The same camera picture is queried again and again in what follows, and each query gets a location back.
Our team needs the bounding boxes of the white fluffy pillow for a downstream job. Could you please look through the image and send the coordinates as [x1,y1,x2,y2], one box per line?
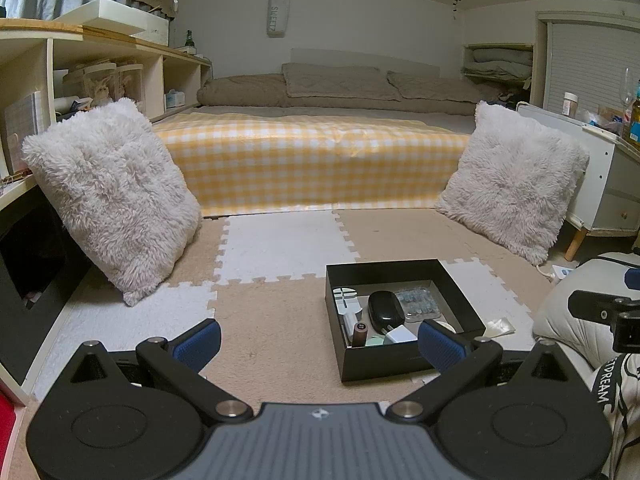
[434,100,591,267]
[21,97,203,307]

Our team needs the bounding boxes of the yellow checked bed sheet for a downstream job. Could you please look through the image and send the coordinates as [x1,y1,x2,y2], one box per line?
[152,110,473,217]

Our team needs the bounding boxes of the clear storage jar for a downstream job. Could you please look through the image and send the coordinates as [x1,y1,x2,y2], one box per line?
[82,62,118,106]
[117,63,145,103]

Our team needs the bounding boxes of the black storage cube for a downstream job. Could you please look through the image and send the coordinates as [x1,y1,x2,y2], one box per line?
[0,187,93,386]

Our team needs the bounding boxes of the yellow liquid bottle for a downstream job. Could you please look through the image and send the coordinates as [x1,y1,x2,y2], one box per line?
[629,80,640,143]

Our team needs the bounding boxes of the clear plastic wrapper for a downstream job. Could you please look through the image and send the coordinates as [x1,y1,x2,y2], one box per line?
[481,317,516,339]

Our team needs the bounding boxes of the person's white printed shirt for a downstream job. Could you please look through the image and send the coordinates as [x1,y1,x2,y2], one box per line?
[590,352,640,480]

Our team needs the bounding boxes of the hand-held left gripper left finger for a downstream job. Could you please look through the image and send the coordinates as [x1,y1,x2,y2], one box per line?
[67,317,254,420]

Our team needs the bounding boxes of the black cardboard box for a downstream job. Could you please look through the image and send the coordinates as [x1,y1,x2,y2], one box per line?
[325,258,487,384]

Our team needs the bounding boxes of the clear storage box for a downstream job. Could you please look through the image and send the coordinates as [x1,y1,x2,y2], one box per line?
[4,91,51,173]

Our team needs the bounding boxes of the white open box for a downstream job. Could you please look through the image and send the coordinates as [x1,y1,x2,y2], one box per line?
[52,0,170,48]

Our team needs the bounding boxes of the folded beige blankets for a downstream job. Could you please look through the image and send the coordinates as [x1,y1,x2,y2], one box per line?
[462,45,533,81]

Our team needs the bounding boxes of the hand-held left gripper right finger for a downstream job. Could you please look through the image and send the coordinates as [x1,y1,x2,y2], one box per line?
[387,319,571,420]

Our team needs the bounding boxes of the wine glass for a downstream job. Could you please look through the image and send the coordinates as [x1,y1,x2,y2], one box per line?
[619,67,636,133]

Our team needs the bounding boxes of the white slatted closet door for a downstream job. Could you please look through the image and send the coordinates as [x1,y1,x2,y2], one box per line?
[530,10,640,126]

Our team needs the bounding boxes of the wooden shelf unit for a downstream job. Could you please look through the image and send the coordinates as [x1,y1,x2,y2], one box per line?
[0,17,213,406]

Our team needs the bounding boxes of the beige bed pillow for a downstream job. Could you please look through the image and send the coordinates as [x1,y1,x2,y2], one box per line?
[387,71,483,103]
[281,62,403,102]

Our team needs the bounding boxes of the person's light trouser leg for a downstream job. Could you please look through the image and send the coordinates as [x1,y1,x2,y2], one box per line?
[532,254,640,366]

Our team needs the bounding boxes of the red box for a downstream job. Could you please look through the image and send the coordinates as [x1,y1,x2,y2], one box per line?
[0,390,18,431]

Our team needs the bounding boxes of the white pronged plug adapter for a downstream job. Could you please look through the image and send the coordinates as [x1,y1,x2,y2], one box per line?
[382,324,418,345]

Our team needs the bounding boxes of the white hanging bag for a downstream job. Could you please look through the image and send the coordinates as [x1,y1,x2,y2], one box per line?
[267,0,292,39]

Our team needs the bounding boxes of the white cabinet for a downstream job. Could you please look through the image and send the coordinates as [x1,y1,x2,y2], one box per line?
[515,101,640,261]

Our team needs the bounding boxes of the beige white foam puzzle mat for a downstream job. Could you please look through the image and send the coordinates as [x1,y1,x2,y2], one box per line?
[0,207,576,480]

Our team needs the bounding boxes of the black oval case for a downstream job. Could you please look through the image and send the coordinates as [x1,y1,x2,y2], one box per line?
[367,291,405,330]

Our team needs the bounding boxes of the clear plastic case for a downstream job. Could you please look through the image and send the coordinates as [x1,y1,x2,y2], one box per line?
[395,287,443,323]

